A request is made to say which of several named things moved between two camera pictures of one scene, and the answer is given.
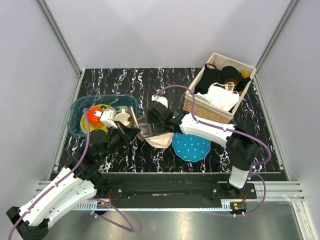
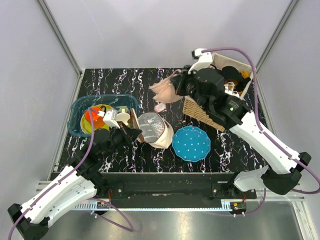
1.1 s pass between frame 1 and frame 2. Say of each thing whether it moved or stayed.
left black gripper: stayed
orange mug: stayed
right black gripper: moved
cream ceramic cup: stayed
